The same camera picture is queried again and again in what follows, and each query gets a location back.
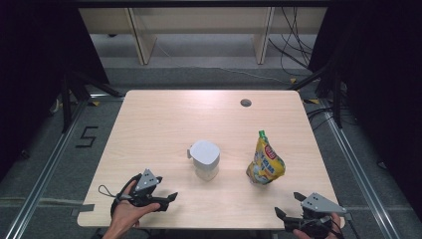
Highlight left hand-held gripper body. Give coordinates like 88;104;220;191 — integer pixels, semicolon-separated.
127;168;163;208

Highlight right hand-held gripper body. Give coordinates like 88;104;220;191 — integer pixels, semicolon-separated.
283;192;347;239

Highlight yellow seasoning pouch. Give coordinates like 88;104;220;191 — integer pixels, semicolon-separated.
245;129;287;186

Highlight clear jar with grey lid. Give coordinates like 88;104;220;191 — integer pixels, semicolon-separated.
186;139;222;182

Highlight person's right hand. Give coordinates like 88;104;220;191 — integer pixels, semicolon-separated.
293;212;344;239

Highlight person's left hand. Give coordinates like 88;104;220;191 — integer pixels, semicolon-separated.
110;180;162;231

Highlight black metal stand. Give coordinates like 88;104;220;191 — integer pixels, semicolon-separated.
287;61;344;129
59;69;124;133

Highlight black curtain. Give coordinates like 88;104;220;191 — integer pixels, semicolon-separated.
0;0;110;182
308;0;422;213

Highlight light wooden desk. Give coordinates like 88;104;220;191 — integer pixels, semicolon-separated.
79;7;328;66

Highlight black right wrist strap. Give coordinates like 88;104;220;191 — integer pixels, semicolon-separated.
326;215;346;239

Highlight metal floor rail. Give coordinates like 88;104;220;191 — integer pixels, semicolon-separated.
3;95;125;239
318;99;403;239

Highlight black floor cables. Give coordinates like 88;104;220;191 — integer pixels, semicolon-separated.
306;105;336;131

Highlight hanging black cables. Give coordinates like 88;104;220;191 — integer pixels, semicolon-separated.
268;7;315;78

